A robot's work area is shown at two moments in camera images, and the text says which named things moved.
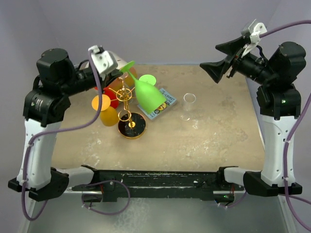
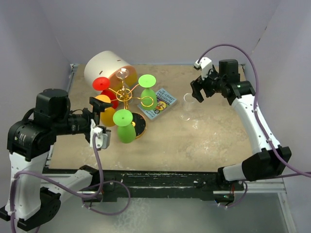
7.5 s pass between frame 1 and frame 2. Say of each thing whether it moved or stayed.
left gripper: moved
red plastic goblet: stayed
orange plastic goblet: stayed
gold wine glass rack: stayed
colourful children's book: stayed
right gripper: moved
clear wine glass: stayed
